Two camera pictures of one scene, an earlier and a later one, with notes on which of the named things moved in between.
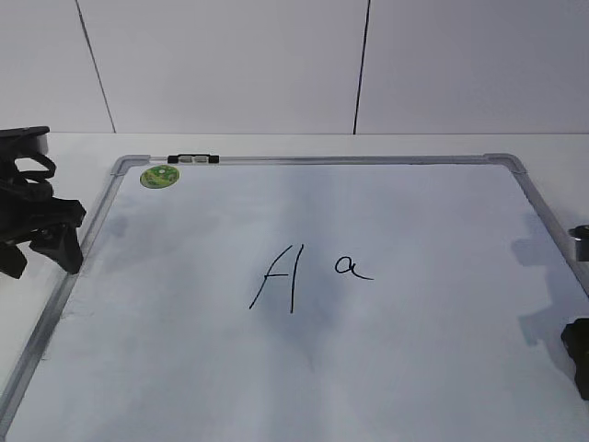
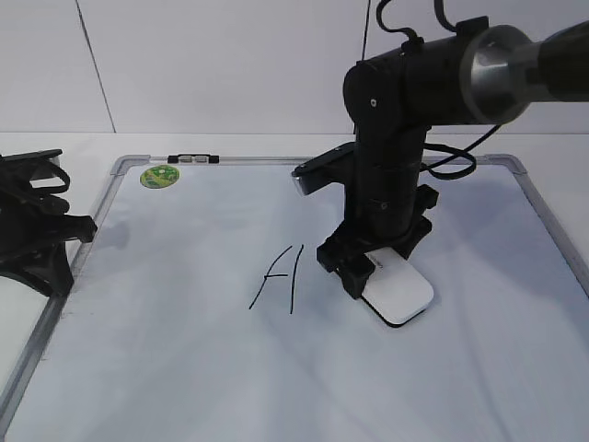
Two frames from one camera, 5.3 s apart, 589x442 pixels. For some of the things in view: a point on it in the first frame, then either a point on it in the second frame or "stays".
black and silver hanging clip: x=193 y=158 stays
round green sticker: x=159 y=177 stays
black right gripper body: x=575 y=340 -> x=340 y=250
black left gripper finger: x=60 y=242 -> x=51 y=276
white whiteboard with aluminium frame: x=355 y=297 stays
